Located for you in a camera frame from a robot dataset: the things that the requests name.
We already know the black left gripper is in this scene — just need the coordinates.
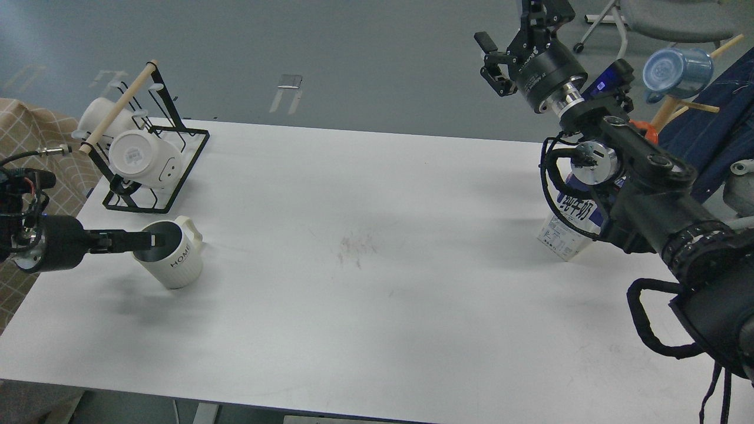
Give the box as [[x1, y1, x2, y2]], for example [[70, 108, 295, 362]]
[[12, 215, 166, 273]]

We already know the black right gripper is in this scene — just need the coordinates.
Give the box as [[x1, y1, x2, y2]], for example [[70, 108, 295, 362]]
[[474, 1, 588, 114]]

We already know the white HOME mug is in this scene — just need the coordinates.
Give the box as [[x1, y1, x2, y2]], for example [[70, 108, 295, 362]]
[[133, 216, 204, 289]]

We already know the blue white milk carton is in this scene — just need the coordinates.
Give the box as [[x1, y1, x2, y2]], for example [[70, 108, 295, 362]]
[[536, 171, 619, 261]]

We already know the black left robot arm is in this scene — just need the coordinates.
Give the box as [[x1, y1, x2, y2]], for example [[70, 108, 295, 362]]
[[1, 144, 168, 274]]

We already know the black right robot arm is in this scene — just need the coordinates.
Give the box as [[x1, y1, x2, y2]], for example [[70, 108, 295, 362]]
[[474, 1, 753, 423]]

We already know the white cup on rack front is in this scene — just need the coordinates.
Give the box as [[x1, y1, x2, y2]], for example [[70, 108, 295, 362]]
[[108, 130, 183, 190]]

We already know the blue plastic cup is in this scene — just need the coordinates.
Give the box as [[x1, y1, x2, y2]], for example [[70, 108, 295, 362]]
[[641, 48, 715, 104]]

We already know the orange plastic cup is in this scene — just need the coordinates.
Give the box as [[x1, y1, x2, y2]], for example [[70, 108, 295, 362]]
[[629, 119, 658, 145]]

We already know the wooden cup tree stand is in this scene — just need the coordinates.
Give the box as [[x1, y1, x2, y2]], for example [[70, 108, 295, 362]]
[[643, 34, 744, 132]]

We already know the beige checkered cloth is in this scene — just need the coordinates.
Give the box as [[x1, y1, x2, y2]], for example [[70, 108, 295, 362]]
[[0, 98, 104, 333]]

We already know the grey office chair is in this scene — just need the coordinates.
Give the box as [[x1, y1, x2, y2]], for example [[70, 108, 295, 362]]
[[573, 1, 739, 59]]

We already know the dark blue fabric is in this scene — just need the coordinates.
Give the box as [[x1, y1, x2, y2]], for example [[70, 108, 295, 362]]
[[658, 49, 753, 203]]

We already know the grey metal object right edge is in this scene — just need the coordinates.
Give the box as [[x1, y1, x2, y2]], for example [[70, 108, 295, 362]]
[[723, 159, 753, 230]]

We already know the black wire cup rack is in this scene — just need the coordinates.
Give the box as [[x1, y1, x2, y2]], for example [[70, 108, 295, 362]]
[[72, 60, 210, 214]]

